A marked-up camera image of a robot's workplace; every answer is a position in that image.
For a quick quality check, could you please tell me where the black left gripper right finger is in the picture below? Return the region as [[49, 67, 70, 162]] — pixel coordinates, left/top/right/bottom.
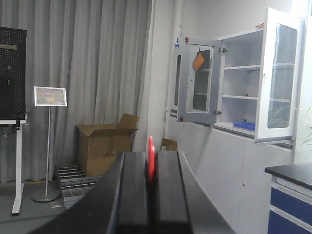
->
[[153, 151, 234, 234]]

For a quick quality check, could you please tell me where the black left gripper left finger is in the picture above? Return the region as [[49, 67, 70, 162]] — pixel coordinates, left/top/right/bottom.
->
[[33, 152, 149, 234]]

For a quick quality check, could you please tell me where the red plastic spoon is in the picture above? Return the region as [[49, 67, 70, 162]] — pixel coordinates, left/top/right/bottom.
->
[[148, 136, 155, 183]]

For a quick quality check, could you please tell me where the white lower cabinet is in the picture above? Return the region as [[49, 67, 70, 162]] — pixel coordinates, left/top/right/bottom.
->
[[169, 118, 292, 234]]

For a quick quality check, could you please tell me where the blue white lab bench cabinet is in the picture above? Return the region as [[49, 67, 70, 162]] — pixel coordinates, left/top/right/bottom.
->
[[265, 163, 312, 234]]

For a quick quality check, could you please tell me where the left cabinet glass door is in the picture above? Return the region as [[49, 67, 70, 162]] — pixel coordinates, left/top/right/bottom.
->
[[177, 36, 226, 124]]

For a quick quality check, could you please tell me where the cabinet glass door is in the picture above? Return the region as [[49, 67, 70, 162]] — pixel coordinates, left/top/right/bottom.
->
[[254, 8, 304, 144], [177, 36, 226, 124]]

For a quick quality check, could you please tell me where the right cabinet glass door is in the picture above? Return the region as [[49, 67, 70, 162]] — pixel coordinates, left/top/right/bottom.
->
[[254, 8, 304, 144]]

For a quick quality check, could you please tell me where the metal grate step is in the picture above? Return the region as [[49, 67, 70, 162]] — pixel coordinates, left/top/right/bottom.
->
[[56, 165, 102, 210]]

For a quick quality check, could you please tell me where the large cardboard box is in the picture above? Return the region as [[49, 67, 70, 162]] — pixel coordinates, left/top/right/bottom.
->
[[77, 113, 138, 177]]

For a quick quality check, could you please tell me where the small cardboard box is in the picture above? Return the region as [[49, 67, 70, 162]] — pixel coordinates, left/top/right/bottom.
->
[[160, 138, 177, 151]]

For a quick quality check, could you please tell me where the blue plastic tray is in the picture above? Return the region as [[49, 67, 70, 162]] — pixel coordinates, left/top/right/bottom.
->
[[233, 122, 255, 131]]

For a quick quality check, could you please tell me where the green potted plant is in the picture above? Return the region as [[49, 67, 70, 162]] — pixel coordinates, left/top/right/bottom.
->
[[266, 101, 312, 145]]

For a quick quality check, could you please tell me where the grey curtain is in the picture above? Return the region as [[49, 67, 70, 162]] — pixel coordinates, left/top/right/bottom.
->
[[0, 0, 153, 181]]

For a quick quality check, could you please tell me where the black pegboard on stand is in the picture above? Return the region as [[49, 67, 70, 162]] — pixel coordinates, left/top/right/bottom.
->
[[0, 27, 27, 216]]

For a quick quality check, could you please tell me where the sign stand with frame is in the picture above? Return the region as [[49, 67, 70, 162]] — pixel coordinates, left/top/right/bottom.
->
[[32, 86, 67, 203]]

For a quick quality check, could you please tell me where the white wall cabinet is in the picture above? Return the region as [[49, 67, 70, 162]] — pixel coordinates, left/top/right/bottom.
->
[[177, 29, 264, 137]]

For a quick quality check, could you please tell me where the white wall pipe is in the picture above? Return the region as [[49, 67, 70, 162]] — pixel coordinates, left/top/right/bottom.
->
[[164, 0, 183, 138]]

